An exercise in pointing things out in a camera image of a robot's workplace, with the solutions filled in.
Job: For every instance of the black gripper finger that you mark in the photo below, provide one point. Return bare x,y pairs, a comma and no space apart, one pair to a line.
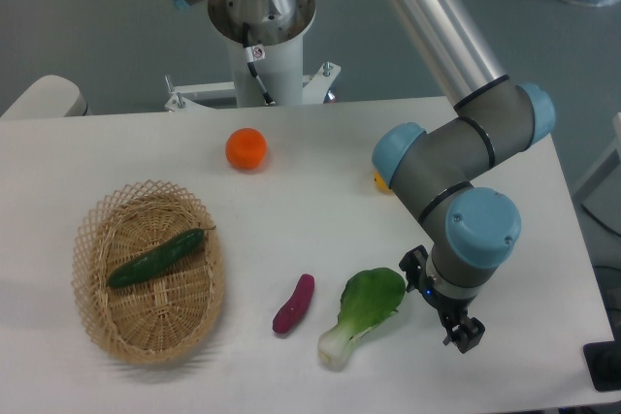
452,332
469,334

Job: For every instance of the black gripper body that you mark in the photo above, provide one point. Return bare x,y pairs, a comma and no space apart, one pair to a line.
450,301

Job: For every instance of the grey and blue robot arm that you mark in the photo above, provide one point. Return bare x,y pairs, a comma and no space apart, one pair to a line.
473,229

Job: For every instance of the green cucumber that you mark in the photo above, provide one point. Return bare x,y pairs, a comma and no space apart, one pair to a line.
182,252

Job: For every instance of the woven wicker basket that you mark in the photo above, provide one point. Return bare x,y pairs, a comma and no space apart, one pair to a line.
162,319

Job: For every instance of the green bok choy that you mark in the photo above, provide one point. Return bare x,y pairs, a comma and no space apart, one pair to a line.
369,298

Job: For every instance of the yellow fruit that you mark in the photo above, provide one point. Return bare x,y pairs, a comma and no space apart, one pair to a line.
380,184

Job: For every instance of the black device at table edge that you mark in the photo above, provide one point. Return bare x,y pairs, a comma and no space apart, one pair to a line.
603,362

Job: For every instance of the purple sweet potato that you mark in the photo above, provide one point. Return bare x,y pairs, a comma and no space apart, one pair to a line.
296,307

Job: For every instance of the orange fruit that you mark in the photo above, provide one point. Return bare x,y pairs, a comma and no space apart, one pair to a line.
246,149

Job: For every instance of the white chair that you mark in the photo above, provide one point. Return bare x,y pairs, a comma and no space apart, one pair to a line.
48,97

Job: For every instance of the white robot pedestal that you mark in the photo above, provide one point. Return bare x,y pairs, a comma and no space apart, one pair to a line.
265,44

